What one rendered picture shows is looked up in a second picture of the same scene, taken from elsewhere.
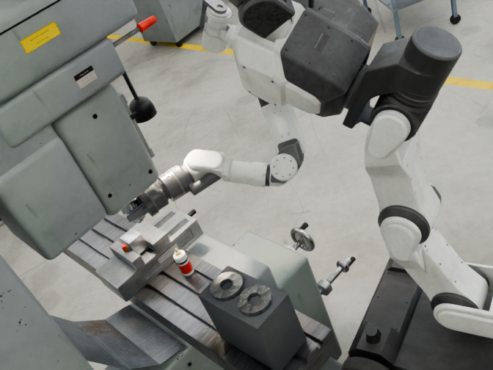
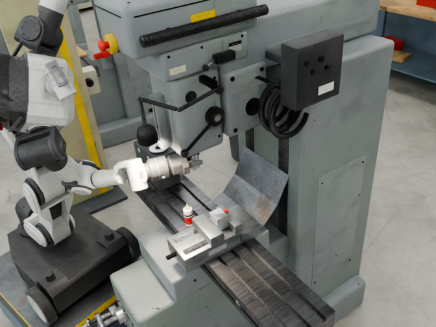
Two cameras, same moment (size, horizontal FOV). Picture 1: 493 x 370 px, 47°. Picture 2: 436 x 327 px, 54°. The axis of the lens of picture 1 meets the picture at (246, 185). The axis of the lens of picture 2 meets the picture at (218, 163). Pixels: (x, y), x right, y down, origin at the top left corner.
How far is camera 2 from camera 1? 2.86 m
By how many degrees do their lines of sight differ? 111
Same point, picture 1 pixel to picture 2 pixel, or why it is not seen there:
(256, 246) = (139, 298)
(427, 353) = (91, 233)
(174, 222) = (185, 242)
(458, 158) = not seen: outside the picture
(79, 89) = not seen: hidden behind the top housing
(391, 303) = (85, 257)
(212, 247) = (170, 266)
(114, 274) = (241, 214)
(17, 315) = not seen: hidden behind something
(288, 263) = (124, 271)
